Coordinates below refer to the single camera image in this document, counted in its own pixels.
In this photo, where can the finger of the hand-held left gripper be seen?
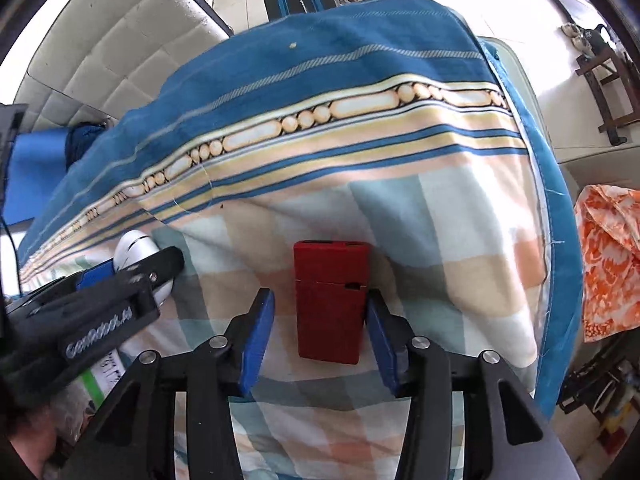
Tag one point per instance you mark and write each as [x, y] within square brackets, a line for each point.
[95, 277]

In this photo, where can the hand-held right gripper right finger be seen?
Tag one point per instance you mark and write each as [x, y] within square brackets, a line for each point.
[382, 345]

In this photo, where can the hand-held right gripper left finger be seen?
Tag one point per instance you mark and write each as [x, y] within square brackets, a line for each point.
[257, 340]

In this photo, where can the white oval mouse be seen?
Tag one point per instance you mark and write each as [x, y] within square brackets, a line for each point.
[135, 245]

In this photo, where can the red rectangular case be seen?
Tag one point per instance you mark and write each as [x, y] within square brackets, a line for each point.
[330, 305]

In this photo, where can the person's left hand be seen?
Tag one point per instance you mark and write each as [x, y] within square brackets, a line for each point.
[30, 440]

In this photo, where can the blue foam mat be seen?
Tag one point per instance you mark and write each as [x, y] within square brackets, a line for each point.
[35, 175]

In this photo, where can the navy blue cloth bundle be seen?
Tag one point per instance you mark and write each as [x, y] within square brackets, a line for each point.
[85, 142]

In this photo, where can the plaid blue-bordered tablecloth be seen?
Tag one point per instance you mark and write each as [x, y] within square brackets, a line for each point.
[350, 160]

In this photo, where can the dark clutter pile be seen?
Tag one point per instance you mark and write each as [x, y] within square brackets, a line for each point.
[600, 395]

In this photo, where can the white padded chair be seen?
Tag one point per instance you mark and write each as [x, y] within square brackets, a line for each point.
[125, 40]

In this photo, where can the orange floral cloth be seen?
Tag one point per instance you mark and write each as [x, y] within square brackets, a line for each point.
[610, 260]

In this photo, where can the dark wooden chair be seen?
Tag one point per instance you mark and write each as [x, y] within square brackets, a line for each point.
[607, 90]

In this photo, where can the pair of shoes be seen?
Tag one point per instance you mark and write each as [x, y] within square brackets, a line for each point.
[577, 35]

